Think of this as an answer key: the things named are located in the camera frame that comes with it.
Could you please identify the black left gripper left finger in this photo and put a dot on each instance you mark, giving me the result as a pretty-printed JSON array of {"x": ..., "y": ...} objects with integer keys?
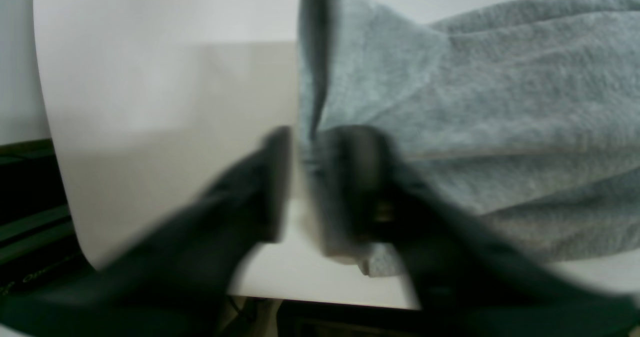
[{"x": 174, "y": 282}]

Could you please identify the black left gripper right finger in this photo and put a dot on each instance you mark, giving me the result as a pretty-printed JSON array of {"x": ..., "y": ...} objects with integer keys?
[{"x": 468, "y": 281}]

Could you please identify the grey T-shirt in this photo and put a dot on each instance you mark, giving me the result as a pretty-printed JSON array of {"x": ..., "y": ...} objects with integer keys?
[{"x": 524, "y": 114}]

